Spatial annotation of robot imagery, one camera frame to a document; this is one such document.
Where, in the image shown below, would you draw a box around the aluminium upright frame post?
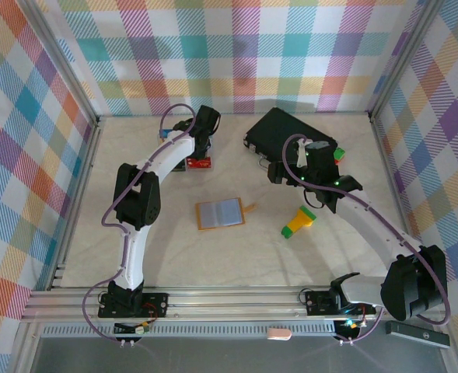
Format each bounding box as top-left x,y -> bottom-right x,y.
25,0 -> 101,127
367,0 -> 443,124

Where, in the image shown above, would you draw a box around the yellow and green toy block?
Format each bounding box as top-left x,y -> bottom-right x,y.
280,205 -> 317,239

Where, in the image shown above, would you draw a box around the slotted grey cable duct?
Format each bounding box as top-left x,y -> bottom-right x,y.
41,324 -> 341,338

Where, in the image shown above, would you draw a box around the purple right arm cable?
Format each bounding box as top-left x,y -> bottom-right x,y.
282,134 -> 452,346

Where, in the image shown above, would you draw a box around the clear plastic card tray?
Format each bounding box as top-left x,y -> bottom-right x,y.
156,127 -> 217,175

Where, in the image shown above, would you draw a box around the red credit card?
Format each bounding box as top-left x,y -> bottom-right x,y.
185,156 -> 215,171

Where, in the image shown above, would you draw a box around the aluminium side floor rail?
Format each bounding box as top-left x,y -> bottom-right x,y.
366,114 -> 428,288
45,118 -> 105,292

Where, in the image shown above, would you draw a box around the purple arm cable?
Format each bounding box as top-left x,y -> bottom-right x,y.
282,134 -> 452,346
81,103 -> 197,346

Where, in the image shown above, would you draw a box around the aluminium mounting rail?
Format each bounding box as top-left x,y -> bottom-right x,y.
20,286 -> 451,323

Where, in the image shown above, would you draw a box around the orange card holder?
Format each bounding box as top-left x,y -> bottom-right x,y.
195,197 -> 259,232

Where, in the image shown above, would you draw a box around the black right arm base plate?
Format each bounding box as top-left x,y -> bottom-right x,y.
304,289 -> 377,316

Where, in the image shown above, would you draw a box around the black briefcase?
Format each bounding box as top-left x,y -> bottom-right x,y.
243,106 -> 339,180

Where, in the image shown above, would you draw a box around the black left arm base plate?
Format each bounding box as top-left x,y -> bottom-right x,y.
97,291 -> 170,320

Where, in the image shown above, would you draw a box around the small electronics connector board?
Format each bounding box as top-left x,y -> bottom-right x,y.
114,320 -> 152,336
335,318 -> 364,332

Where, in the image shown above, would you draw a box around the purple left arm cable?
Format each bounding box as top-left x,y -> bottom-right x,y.
81,103 -> 197,346

